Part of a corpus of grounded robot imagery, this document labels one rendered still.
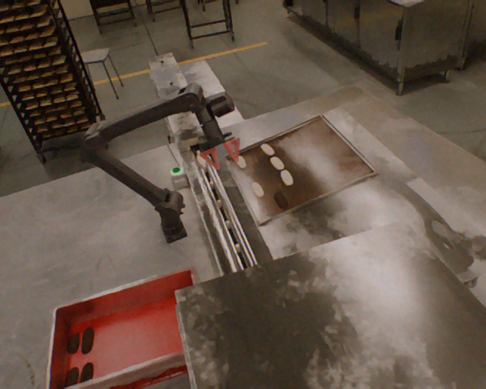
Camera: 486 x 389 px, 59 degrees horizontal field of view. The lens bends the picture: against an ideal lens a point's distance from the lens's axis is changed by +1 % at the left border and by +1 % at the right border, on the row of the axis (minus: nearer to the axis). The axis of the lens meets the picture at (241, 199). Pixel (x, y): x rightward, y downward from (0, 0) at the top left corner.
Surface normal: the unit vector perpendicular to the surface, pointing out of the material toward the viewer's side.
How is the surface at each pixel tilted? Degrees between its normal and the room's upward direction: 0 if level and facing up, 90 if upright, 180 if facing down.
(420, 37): 90
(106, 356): 0
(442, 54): 90
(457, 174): 0
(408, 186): 10
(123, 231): 0
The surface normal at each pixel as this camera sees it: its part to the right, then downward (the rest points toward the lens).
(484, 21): 0.29, 0.58
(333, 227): -0.29, -0.71
